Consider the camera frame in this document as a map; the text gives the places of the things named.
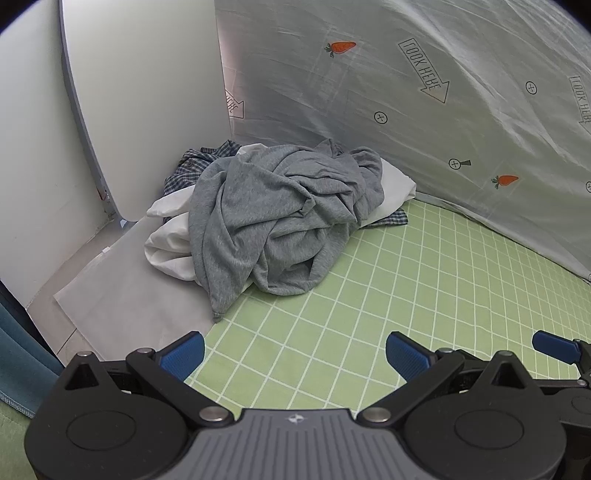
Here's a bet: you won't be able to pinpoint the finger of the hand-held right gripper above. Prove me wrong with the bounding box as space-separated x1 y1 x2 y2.
531 330 591 386

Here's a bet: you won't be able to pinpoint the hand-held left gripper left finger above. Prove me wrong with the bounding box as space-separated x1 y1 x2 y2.
62 330 236 428

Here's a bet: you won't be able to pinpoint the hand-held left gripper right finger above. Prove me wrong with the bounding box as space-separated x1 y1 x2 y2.
358 330 537 428

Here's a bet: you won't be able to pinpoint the grey sweatpants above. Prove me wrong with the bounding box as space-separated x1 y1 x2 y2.
188 137 386 324

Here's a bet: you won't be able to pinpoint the green checked mat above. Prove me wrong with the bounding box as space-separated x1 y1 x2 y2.
182 196 591 411

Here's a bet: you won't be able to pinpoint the white underlay sheet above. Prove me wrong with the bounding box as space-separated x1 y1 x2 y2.
53 217 222 361

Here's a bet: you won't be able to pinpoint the white cloth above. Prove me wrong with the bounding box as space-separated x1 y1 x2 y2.
143 143 417 282

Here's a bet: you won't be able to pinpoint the blue plaid shirt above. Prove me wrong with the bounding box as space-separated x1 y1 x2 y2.
161 140 409 229

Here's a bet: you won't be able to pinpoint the carrot print grey sheet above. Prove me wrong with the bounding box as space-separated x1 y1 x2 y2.
215 0 591 283

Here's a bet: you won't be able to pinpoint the white rounded board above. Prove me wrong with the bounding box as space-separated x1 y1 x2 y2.
60 0 237 223

